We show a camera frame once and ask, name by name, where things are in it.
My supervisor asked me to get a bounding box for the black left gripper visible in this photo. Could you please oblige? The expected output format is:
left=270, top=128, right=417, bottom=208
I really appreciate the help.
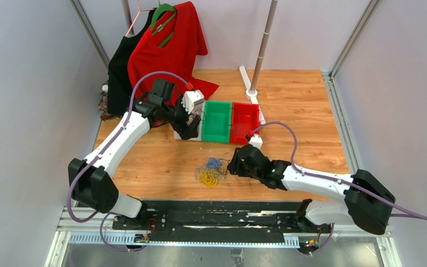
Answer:
left=162, top=95, right=201, bottom=140

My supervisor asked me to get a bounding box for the brown cable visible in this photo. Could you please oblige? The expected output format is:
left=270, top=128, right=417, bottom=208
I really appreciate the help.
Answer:
left=187, top=108, right=204, bottom=128

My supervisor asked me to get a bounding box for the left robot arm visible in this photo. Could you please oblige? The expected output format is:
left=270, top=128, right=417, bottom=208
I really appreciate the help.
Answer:
left=67, top=79, right=205, bottom=230

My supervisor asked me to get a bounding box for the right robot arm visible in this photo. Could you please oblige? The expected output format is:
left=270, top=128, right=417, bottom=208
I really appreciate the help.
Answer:
left=227, top=145, right=395, bottom=235

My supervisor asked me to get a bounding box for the white storage bin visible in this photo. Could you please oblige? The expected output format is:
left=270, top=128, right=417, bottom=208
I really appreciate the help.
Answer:
left=187, top=103, right=205, bottom=141

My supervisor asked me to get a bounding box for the green storage bin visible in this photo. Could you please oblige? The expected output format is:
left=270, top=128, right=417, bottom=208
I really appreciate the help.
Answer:
left=201, top=101, right=232, bottom=143

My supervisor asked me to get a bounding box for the red storage bin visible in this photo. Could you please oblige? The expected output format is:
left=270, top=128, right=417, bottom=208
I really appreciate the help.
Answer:
left=230, top=102, right=260, bottom=145

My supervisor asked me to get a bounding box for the white rack base foot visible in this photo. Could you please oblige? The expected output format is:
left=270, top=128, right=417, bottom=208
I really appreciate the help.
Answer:
left=239, top=65, right=259, bottom=105

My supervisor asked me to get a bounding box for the black garment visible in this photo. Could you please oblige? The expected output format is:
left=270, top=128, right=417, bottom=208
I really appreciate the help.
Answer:
left=107, top=10, right=154, bottom=116

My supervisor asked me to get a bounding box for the red t-shirt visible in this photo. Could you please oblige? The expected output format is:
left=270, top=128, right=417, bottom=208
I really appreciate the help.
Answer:
left=128, top=1, right=219, bottom=99

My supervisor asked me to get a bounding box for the beige rack pole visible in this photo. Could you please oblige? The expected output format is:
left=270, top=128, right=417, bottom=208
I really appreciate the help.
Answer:
left=251, top=0, right=278, bottom=90

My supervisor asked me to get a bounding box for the green clothes hanger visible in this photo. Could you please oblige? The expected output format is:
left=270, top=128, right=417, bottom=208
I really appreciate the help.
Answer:
left=150, top=3, right=177, bottom=48

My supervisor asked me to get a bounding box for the pink clothes hanger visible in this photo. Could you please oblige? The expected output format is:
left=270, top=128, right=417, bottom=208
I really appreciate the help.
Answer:
left=122, top=1, right=153, bottom=37

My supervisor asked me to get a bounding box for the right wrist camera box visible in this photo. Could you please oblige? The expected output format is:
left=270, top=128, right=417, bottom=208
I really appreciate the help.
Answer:
left=245, top=133, right=263, bottom=149

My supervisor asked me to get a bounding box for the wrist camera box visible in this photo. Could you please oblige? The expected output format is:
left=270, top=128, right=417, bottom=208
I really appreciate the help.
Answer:
left=181, top=90, right=205, bottom=114
left=245, top=133, right=263, bottom=149

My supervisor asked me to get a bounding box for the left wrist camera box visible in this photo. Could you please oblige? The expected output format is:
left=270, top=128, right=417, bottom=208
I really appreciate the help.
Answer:
left=181, top=90, right=205, bottom=114

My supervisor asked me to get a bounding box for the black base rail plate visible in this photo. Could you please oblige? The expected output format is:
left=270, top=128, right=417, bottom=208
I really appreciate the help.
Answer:
left=111, top=200, right=330, bottom=245

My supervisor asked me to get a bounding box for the patterned cloth at wall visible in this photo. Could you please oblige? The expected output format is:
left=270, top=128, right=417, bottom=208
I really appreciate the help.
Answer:
left=98, top=83, right=117, bottom=121

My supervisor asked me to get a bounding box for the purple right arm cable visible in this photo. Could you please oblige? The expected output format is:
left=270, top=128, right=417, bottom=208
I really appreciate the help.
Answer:
left=250, top=121, right=427, bottom=223

